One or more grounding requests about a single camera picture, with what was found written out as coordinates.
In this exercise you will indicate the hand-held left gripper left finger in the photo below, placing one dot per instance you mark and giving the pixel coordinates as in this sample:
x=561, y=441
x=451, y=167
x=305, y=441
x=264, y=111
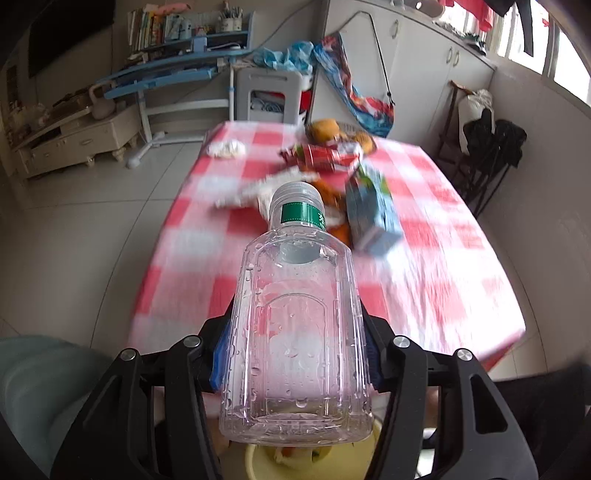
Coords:
x=219, y=364

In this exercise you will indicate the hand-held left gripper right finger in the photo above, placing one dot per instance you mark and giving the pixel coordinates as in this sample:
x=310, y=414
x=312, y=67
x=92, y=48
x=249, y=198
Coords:
x=372, y=364

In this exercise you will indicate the clear plastic bottle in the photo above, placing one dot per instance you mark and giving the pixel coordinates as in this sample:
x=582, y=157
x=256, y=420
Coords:
x=295, y=346

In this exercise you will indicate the yellow plastic bin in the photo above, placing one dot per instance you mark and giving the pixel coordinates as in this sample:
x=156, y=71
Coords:
x=258, y=461

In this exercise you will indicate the light blue snack bag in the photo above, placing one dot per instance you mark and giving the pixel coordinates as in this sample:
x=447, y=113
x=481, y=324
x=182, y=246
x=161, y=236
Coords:
x=374, y=217

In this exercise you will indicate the red checkered tablecloth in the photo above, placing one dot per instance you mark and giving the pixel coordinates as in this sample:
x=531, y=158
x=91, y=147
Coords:
x=438, y=258

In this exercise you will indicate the orange crumpled wrapper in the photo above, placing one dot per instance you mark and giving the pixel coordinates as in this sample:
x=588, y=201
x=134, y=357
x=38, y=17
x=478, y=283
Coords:
x=330, y=194

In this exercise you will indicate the pale teal chair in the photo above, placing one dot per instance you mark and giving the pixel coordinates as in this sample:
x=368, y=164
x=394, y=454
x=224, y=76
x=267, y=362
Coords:
x=37, y=392

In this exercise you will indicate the red snack bag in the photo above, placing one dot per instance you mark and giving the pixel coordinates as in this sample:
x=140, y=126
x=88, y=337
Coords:
x=318, y=157

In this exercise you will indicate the crumpled white tissue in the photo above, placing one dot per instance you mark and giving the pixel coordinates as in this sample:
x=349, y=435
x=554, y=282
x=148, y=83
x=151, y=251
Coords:
x=226, y=148

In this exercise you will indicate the yellow mango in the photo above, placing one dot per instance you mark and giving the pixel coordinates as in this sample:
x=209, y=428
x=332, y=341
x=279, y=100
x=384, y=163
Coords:
x=323, y=129

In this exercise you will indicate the black folding chair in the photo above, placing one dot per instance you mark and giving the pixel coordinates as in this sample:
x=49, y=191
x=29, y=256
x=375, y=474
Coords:
x=494, y=143

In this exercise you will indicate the colourful printed bag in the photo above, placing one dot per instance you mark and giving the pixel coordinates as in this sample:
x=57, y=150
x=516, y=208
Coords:
x=369, y=110

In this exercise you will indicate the wooden folding chair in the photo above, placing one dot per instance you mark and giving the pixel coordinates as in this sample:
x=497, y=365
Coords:
x=450, y=120

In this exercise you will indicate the cream television cabinet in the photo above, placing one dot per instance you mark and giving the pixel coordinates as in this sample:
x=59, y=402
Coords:
x=69, y=143

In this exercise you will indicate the red white container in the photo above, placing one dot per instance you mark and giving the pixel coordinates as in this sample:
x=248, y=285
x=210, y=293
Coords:
x=307, y=101

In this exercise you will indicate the beige kettlebell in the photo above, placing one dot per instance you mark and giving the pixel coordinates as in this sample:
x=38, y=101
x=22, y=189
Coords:
x=102, y=108

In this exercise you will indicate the white bag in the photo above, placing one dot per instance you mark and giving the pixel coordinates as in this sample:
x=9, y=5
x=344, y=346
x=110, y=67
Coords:
x=478, y=102

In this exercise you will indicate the grey plastic stool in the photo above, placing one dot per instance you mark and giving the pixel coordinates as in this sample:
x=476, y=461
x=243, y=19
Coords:
x=268, y=83

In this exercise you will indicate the blue study desk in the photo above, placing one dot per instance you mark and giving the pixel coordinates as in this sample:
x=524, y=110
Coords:
x=161, y=71

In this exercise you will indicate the white cabinet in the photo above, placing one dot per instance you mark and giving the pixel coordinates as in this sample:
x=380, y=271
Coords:
x=425, y=69

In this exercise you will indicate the blue plastic bag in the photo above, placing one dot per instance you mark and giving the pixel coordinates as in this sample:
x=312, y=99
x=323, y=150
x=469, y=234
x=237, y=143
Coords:
x=281, y=57

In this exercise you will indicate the small blue box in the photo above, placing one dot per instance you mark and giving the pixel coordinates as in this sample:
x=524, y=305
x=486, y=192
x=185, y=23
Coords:
x=199, y=39

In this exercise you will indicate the row of books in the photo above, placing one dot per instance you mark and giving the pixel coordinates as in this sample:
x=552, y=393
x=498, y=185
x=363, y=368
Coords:
x=152, y=27

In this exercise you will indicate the pen holder cup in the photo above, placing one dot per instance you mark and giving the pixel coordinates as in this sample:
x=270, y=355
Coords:
x=229, y=21

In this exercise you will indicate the pink plush toy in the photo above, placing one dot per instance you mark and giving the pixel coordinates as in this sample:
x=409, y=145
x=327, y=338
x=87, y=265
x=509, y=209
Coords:
x=168, y=8

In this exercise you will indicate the black television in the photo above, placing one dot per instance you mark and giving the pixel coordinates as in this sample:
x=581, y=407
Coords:
x=64, y=32

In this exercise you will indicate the red hanging garment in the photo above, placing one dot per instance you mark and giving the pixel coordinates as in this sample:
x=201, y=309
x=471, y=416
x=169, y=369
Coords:
x=482, y=14

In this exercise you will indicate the window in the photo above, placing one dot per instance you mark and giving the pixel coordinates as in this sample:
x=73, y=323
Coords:
x=568, y=50

